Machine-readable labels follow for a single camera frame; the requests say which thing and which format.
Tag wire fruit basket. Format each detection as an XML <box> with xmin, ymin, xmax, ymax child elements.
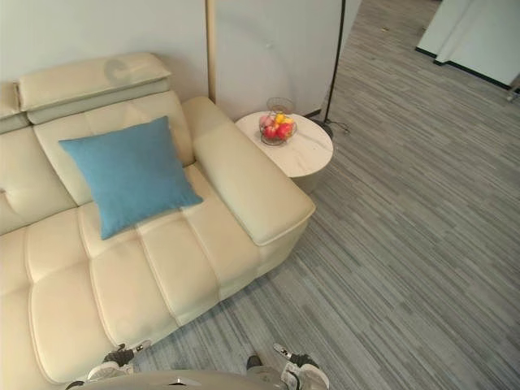
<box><xmin>258</xmin><ymin>97</ymin><xmax>299</xmax><ymax>147</ymax></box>

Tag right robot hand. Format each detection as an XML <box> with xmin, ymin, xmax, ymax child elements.
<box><xmin>272</xmin><ymin>343</ymin><xmax>319</xmax><ymax>367</ymax></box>

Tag blue square cushion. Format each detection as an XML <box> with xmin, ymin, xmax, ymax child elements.
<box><xmin>58</xmin><ymin>115</ymin><xmax>204</xmax><ymax>241</ymax></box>

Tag grey robot torso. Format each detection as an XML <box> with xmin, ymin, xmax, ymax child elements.
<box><xmin>83</xmin><ymin>353</ymin><xmax>287</xmax><ymax>390</ymax></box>

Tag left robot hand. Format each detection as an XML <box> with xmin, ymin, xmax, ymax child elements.
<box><xmin>102</xmin><ymin>340</ymin><xmax>154</xmax><ymax>366</ymax></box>

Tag light wooden wall trim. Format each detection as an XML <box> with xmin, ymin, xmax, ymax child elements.
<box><xmin>204</xmin><ymin>0</ymin><xmax>218</xmax><ymax>103</ymax></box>

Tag cream leather tufted sofa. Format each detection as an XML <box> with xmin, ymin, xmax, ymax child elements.
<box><xmin>0</xmin><ymin>50</ymin><xmax>318</xmax><ymax>390</ymax></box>

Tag black arc floor lamp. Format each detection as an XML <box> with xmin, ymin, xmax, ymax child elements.
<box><xmin>311</xmin><ymin>0</ymin><xmax>347</xmax><ymax>141</ymax></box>

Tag round white marble side table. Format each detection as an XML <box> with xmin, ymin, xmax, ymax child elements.
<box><xmin>235</xmin><ymin>111</ymin><xmax>336</xmax><ymax>195</ymax></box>

